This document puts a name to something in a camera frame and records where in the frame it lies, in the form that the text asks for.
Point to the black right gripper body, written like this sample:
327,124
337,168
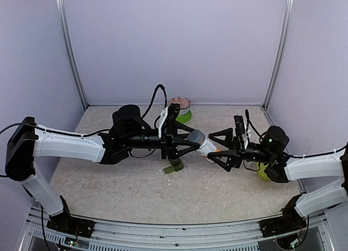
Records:
240,149

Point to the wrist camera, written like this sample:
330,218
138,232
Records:
167,119
241,128

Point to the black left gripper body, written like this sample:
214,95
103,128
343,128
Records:
166,146

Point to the red patterned white bowl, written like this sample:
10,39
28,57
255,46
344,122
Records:
184,103

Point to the green pill organizer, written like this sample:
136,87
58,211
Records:
176,165

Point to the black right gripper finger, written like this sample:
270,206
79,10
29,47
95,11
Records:
226,159
223,137

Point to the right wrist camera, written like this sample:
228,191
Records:
241,128

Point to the lime green bowl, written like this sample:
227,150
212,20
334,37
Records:
261,167

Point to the amber bottle grey cap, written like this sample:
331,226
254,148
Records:
206,145

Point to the aluminium frame post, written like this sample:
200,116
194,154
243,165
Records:
279,54
70,53

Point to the right aluminium frame post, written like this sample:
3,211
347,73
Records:
279,54

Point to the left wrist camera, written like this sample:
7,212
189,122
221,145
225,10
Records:
167,119

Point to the front aluminium rail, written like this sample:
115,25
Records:
116,235

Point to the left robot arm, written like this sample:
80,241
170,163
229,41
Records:
107,147

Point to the green plate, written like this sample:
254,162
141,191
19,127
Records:
184,118

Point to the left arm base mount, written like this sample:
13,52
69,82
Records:
71,225

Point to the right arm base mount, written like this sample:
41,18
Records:
289,221

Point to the left aluminium frame post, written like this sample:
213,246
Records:
70,53

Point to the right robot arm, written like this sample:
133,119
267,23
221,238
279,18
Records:
282,167

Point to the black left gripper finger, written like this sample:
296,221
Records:
182,130
181,147

